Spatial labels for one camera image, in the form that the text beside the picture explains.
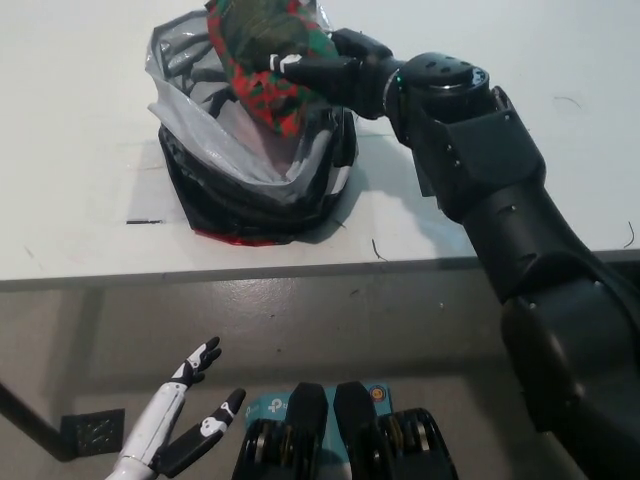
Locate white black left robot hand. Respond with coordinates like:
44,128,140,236
102,336,247,480

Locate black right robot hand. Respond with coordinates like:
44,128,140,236
267,28,397,121

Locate red green patterned cloth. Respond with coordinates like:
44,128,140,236
204,0,337,139

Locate black plastic bag grey lining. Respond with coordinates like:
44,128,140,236
146,0,359,247

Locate pink sheet inside bag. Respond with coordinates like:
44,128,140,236
239,104,301,176

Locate black ribbed robot body block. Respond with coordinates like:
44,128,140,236
232,382,330,480
333,382,459,480

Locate black floor foot plate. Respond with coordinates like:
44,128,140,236
60,408,126,457

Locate black table leg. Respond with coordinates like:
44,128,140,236
0,382,69,461

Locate grey tape patch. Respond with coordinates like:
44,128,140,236
124,142,171,225

